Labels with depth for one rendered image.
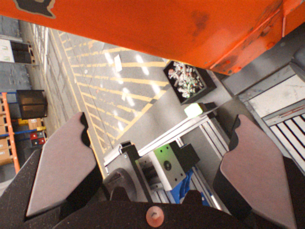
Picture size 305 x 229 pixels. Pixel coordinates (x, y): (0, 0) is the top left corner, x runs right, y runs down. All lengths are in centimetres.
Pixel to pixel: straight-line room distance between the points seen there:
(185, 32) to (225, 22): 7
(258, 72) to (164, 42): 80
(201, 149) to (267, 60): 64
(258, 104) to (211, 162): 46
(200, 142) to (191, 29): 86
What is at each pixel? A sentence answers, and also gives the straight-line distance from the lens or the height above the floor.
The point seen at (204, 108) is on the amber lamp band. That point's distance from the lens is 52.
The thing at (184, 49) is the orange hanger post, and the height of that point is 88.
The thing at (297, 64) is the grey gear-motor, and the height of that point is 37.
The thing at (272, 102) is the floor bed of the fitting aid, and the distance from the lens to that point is 100.
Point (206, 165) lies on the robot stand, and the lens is 106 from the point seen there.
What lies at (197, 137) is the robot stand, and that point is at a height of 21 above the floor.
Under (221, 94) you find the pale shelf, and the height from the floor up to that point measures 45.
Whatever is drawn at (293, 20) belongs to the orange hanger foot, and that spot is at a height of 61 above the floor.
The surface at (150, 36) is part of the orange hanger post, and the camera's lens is 18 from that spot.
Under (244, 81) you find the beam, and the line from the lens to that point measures 96.
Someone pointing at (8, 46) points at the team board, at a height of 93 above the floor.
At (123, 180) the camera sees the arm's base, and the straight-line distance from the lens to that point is 53.
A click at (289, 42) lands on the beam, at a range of 97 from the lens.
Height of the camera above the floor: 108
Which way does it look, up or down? 45 degrees down
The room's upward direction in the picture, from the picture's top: 101 degrees counter-clockwise
